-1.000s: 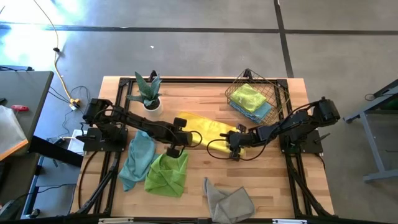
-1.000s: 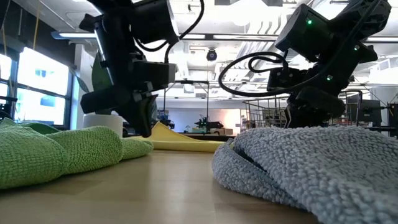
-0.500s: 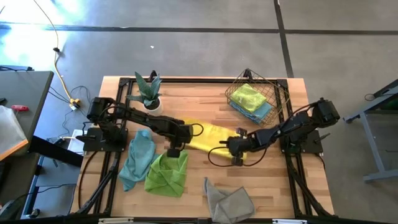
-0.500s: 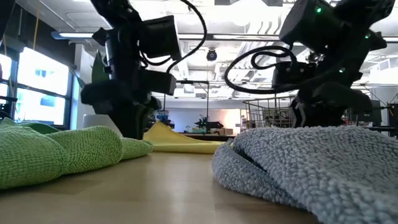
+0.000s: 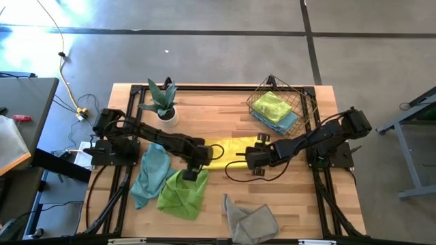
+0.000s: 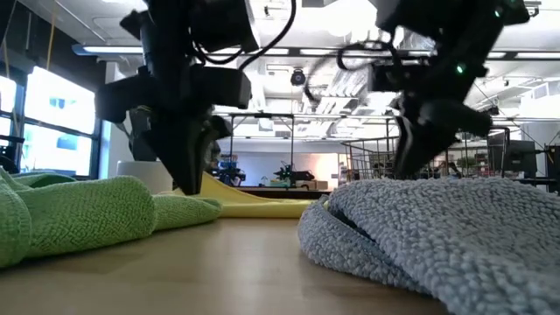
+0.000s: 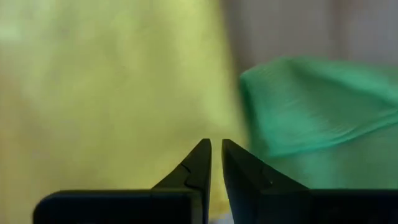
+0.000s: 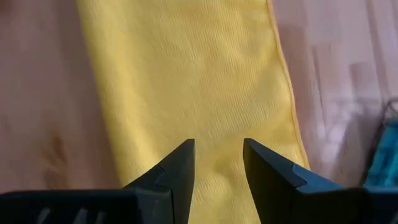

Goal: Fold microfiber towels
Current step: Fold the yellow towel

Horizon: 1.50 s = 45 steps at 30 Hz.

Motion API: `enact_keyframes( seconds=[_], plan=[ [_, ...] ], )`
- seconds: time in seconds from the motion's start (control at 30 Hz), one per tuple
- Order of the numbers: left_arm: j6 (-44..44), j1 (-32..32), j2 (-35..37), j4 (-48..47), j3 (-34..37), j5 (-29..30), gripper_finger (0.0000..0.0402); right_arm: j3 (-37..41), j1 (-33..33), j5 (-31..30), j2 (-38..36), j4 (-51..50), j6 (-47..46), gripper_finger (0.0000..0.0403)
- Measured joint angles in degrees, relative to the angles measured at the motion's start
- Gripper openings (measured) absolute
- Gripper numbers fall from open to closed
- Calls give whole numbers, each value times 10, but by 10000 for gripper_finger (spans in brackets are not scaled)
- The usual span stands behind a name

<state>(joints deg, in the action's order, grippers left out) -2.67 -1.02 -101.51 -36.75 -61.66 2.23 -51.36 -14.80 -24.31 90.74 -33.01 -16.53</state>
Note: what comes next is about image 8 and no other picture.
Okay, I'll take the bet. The yellow microfiber towel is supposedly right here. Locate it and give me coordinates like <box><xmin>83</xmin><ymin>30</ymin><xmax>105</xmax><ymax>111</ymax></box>
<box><xmin>76</xmin><ymin>0</ymin><xmax>312</xmax><ymax>224</ymax></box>

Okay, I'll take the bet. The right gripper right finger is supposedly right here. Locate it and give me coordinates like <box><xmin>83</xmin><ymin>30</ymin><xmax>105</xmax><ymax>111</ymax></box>
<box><xmin>243</xmin><ymin>138</ymin><xmax>398</xmax><ymax>224</ymax></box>

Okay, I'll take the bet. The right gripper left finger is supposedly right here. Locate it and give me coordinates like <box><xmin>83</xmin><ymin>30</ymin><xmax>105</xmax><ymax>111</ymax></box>
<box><xmin>0</xmin><ymin>139</ymin><xmax>196</xmax><ymax>224</ymax></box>

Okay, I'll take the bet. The copper wire basket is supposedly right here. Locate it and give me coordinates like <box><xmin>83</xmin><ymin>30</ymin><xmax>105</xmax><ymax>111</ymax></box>
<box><xmin>359</xmin><ymin>98</ymin><xmax>398</xmax><ymax>189</ymax></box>

